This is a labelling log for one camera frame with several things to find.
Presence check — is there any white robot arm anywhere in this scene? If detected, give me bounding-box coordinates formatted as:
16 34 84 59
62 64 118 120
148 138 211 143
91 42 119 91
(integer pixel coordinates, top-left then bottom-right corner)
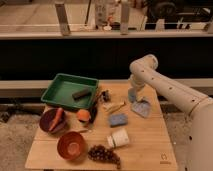
129 54 213 171

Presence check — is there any white plastic cup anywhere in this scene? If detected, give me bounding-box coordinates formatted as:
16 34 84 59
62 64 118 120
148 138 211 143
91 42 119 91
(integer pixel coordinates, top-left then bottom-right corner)
107 128 130 148

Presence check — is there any blue sponge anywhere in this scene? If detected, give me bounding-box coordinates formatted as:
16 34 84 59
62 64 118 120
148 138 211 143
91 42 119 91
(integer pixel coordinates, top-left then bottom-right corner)
108 114 128 127

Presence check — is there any dark purple bowl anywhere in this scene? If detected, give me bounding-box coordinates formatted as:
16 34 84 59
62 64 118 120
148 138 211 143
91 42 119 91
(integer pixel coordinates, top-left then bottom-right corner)
39 108 66 134

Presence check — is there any bunch of dark grapes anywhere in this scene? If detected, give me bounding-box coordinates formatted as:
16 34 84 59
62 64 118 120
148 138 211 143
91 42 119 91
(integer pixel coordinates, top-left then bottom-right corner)
88 145 121 169

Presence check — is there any pale yellow utensil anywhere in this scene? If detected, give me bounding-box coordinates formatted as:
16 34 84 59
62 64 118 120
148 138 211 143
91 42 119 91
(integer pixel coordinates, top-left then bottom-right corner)
103 102 126 114

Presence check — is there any grey blue towel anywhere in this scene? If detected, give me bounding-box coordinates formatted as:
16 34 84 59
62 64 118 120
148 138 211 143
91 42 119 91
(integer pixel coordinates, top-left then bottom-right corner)
131 99 151 118

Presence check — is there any green plastic tray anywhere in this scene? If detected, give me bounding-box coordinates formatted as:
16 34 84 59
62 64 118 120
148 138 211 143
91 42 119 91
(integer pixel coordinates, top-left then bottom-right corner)
41 73 99 110

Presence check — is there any orange carrot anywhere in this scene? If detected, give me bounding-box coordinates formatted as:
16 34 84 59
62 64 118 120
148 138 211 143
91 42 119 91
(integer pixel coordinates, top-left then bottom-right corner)
49 108 63 131

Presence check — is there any orange wooden bowl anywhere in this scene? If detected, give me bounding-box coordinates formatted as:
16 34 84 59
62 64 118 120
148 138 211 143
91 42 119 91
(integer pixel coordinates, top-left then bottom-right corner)
57 131 86 161

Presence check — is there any dark rectangular block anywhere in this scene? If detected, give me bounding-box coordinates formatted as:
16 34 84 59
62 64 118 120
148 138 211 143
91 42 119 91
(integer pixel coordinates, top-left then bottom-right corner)
72 89 91 100

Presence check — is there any orange fruit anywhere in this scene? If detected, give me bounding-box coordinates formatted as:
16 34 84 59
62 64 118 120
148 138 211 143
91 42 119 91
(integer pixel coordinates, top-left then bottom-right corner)
77 109 90 122

